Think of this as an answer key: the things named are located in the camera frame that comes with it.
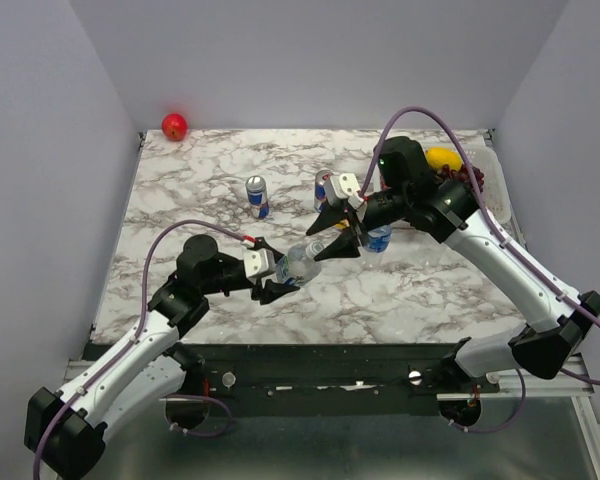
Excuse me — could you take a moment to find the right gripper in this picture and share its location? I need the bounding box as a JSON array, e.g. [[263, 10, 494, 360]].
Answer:
[[305, 186, 409, 263]]

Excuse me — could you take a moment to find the small clear labelled bottle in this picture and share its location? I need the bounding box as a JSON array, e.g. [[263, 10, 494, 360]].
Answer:
[[275, 242, 322, 287]]

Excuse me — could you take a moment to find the blue label plastic bottle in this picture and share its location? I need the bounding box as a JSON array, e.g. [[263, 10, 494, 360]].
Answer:
[[363, 225, 392, 254]]

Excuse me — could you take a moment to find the clear plastic bottle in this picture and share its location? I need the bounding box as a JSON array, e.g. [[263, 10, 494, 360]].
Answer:
[[415, 231, 447, 267]]

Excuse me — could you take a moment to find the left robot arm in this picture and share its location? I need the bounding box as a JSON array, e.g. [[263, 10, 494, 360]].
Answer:
[[24, 235, 294, 479]]

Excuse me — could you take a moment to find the yellow snack packet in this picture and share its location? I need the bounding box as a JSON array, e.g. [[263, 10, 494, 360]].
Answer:
[[334, 220, 349, 231]]

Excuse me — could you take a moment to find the right blue energy drink can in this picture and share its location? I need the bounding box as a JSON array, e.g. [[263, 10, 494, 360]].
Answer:
[[314, 169, 332, 213]]

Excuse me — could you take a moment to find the blue energy drink can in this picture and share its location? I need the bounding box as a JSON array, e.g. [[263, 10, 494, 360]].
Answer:
[[314, 169, 332, 213], [245, 175, 269, 219]]

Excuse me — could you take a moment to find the left blue energy drink can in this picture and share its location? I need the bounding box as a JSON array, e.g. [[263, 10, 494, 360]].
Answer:
[[245, 175, 269, 219]]

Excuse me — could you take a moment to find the dark red grape bunch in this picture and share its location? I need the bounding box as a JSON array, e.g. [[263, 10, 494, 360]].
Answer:
[[436, 164, 484, 192]]

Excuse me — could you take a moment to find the yellow mango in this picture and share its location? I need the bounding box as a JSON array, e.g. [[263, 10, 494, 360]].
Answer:
[[425, 147, 463, 171]]

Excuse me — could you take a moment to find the white plastic basket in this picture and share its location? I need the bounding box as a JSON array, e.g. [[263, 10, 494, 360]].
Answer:
[[372, 141, 512, 226]]

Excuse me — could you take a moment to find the red apple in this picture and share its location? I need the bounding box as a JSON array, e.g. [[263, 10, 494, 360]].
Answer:
[[161, 113, 188, 142]]

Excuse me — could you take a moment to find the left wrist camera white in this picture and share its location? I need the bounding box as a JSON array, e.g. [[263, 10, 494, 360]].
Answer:
[[243, 249, 276, 283]]

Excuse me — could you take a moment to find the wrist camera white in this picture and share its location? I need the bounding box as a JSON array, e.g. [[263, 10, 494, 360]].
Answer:
[[324, 173, 366, 210], [243, 249, 276, 283]]

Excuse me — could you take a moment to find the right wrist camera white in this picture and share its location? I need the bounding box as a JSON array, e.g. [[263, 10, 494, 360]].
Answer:
[[324, 173, 366, 210]]

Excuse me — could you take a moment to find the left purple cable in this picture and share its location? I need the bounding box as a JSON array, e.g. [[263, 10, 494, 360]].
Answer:
[[32, 219, 256, 480]]

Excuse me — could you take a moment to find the purple cable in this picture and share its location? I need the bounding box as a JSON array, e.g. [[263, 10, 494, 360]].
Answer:
[[32, 219, 256, 480], [357, 106, 600, 434]]

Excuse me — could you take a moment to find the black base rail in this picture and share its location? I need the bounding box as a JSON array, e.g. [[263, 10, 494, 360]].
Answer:
[[166, 343, 499, 418]]

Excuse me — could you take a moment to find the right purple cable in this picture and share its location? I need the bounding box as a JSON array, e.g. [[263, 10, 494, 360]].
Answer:
[[357, 106, 600, 434]]

